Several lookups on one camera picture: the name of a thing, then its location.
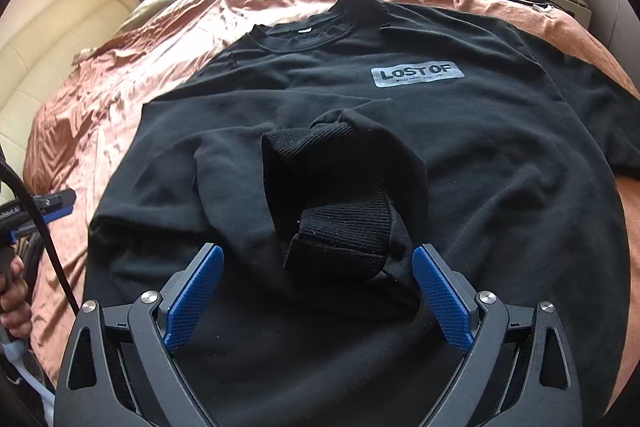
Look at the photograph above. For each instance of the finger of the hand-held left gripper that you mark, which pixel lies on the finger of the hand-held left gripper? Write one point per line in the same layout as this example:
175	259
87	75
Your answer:
57	199

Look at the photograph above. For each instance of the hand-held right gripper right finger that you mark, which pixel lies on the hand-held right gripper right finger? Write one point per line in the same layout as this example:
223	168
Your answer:
442	297

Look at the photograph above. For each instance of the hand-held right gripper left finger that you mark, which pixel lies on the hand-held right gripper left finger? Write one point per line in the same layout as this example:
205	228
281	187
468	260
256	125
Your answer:
195	297

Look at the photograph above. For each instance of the black sweatshirt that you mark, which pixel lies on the black sweatshirt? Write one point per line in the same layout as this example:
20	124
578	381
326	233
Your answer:
300	82

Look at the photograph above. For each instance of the person's left hand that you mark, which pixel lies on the person's left hand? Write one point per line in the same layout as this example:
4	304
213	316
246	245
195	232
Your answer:
12	302

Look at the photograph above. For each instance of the cream padded headboard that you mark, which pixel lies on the cream padded headboard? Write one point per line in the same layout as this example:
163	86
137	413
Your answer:
50	57

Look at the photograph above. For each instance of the beige box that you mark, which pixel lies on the beige box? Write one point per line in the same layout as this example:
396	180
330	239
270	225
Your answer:
567	7

